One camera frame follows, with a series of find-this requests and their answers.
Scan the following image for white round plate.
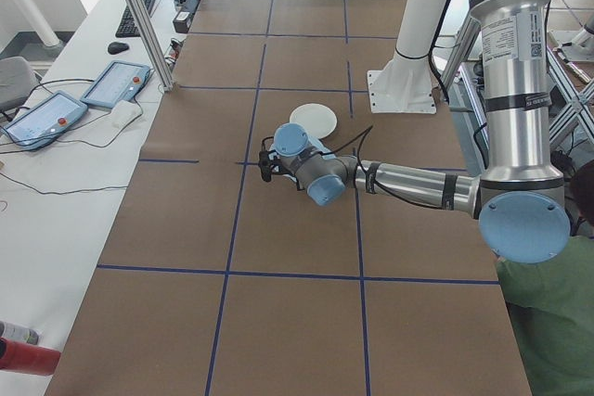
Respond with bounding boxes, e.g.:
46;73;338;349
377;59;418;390
289;103;339;140

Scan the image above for white folded cloth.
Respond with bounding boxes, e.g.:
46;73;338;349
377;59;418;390
110;99;144;132

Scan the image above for blue-edged teach pendant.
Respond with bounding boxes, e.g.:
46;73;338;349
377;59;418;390
0;89;89;152
80;59;153;112

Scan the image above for black box with white label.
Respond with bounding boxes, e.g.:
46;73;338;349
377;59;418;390
172;0;200;34

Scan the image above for black keyboard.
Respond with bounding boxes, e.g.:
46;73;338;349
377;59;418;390
114;0;159;39

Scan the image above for white side table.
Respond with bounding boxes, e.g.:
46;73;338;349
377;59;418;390
0;0;229;396

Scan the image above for grey chair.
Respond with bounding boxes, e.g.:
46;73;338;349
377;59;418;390
0;56;39;115

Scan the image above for red cylinder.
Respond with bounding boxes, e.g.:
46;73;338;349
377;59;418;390
0;337;62;377

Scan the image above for person in green shirt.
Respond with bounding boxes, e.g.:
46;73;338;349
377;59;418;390
495;167;594;396

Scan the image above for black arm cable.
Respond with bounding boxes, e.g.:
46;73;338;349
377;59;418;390
260;124;454;210

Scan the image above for black pendant cable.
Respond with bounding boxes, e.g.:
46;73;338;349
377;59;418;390
0;103;157;152
0;168;134;197

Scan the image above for black pillar cable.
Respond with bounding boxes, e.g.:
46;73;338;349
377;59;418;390
427;0;467;106

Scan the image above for aluminium profile post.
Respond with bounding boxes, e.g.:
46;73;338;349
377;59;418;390
105;0;176;92

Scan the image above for white pillar with base plate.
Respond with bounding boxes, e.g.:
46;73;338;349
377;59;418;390
366;0;466;116

